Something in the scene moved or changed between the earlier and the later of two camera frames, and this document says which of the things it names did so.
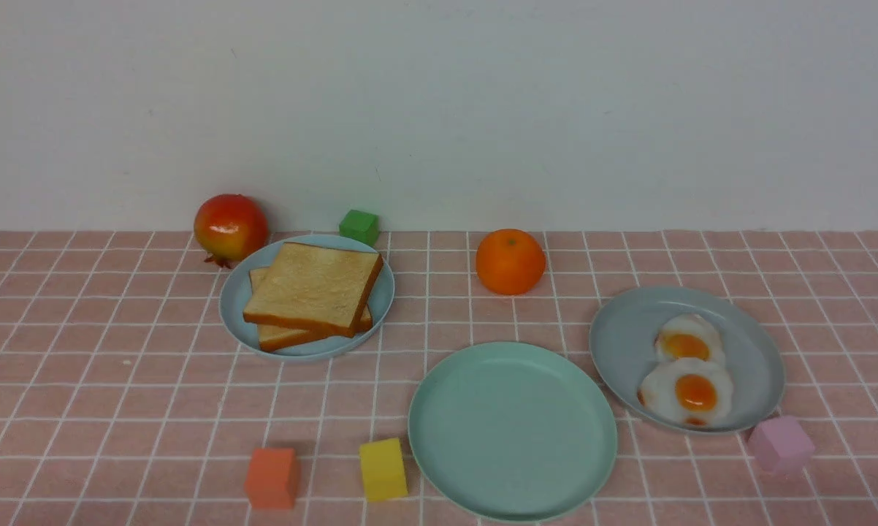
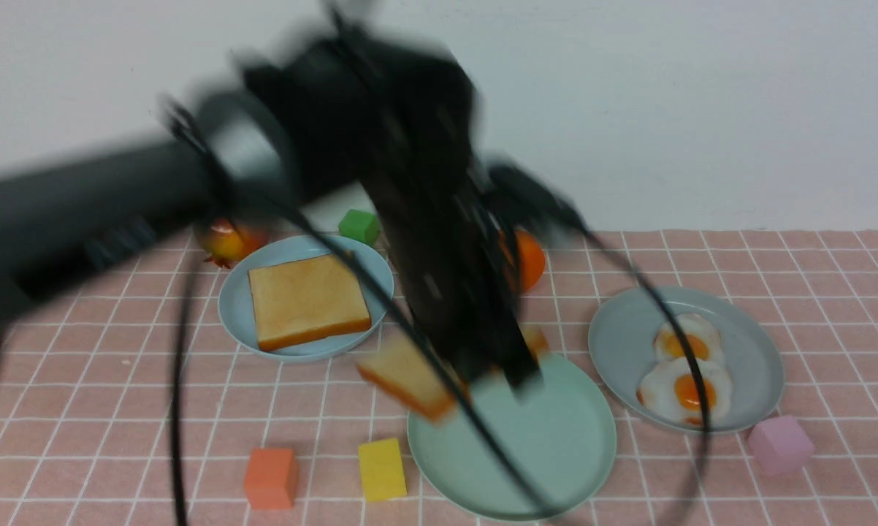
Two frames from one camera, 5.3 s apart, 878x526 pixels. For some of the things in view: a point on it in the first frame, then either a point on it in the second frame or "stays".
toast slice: (321, 288) -> (405, 375)
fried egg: (692, 391) stays
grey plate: (622, 332) stays
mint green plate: (512, 432) stays
